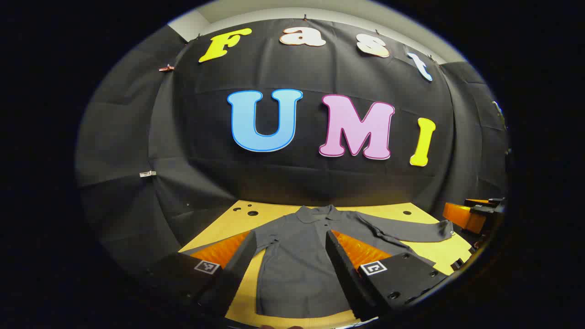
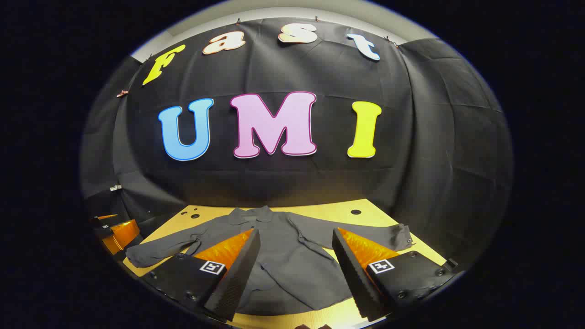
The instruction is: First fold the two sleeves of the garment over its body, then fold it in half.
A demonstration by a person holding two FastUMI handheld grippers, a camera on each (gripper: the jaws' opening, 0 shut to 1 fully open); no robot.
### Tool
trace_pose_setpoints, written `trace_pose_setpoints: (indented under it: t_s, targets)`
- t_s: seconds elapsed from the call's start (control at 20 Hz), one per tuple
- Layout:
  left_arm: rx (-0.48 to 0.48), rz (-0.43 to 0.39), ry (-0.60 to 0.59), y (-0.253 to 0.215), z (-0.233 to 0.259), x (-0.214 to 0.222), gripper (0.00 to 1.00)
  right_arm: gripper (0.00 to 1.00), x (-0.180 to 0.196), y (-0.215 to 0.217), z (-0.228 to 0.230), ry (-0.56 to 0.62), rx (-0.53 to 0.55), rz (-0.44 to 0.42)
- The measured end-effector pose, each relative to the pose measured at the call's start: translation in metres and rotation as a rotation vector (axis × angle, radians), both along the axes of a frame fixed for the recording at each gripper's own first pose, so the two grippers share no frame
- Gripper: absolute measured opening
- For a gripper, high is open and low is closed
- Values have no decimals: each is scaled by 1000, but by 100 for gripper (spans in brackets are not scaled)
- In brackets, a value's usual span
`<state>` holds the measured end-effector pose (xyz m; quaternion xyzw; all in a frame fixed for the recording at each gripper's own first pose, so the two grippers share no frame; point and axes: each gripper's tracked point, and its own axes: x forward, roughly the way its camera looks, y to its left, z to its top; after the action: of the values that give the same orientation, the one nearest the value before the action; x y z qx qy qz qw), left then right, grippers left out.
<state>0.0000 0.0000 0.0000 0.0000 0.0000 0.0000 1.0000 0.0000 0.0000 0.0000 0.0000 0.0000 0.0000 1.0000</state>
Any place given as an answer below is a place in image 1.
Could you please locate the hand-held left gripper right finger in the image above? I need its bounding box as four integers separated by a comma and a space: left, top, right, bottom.
324, 229, 449, 321

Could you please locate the grey long-sleeved shirt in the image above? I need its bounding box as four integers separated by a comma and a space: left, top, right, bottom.
183, 204, 454, 319

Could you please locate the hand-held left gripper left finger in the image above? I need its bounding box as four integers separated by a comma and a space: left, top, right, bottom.
142, 230, 257, 318

